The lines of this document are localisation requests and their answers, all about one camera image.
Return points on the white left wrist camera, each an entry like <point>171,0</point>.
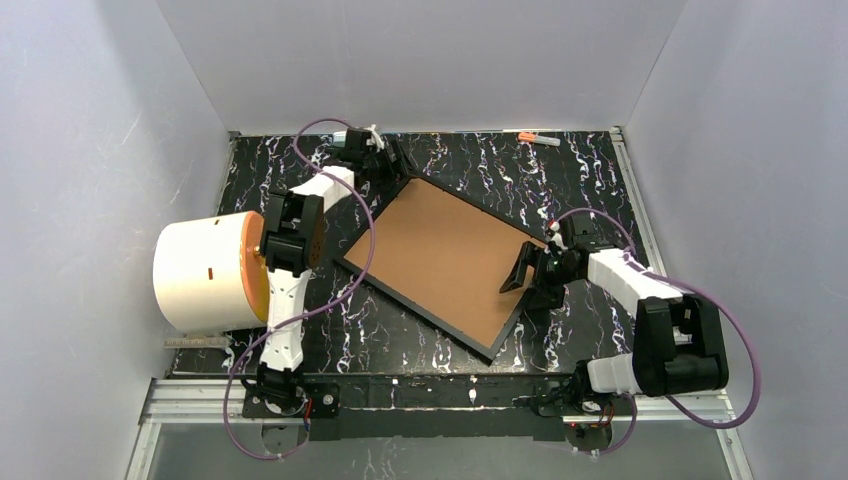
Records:
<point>375,139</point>

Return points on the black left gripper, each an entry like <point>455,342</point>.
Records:
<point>385,158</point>

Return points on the white cylinder orange lid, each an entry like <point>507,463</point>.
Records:
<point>208,276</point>

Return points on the black picture frame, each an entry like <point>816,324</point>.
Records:
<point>424,311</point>

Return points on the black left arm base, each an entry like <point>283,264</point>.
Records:
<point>288,394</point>

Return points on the orange white marker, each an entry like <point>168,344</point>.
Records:
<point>533,138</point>

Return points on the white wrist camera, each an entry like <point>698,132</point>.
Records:
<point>553,238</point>
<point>375,139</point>

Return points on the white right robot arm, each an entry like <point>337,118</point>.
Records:
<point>678,344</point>

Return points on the brown backing board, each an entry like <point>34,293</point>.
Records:
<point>444,258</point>

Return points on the aluminium rail frame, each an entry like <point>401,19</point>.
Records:
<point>188,433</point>

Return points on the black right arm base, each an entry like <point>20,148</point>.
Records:
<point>570,401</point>

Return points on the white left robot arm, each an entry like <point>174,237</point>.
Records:
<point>292,237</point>

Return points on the wooden ruler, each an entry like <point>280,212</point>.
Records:
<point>202,342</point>

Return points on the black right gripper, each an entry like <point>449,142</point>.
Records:
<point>542,270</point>

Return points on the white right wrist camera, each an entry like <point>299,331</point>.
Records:
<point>553,238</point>

